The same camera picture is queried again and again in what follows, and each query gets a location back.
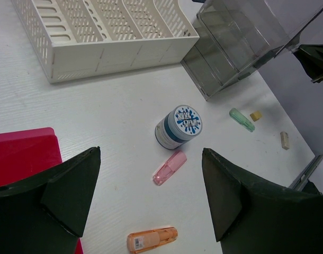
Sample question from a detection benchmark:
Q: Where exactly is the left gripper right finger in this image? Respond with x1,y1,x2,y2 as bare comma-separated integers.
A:
202,148,323,253

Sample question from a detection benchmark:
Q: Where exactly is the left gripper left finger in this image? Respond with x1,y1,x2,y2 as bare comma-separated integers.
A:
0,147,101,253

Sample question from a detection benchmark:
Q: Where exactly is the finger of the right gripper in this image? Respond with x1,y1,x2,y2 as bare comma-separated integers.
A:
293,44,323,83

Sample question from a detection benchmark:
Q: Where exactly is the clear acrylic storage box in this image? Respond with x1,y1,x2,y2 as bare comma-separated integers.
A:
183,1,323,100

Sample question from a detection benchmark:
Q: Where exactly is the pink correction tape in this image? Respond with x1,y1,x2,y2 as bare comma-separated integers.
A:
152,151,187,186

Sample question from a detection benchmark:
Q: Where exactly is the green correction tape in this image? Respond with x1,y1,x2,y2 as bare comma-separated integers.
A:
229,108,255,132

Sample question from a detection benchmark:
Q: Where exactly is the orange correction tape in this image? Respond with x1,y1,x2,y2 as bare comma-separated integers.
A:
127,227,178,253

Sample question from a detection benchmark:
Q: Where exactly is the blue lidded jar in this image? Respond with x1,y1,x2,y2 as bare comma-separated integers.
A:
155,105,203,150

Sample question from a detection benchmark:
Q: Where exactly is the red notebook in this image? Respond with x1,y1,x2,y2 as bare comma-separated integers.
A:
0,126,84,254

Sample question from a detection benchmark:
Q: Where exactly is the yellow eraser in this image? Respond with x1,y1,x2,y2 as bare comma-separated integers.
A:
250,111,262,122

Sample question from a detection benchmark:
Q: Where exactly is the white eraser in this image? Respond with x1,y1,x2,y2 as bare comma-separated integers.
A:
280,131,290,150

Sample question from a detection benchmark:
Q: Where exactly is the white file organizer rack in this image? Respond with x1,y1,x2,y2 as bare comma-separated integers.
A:
13,0,199,84

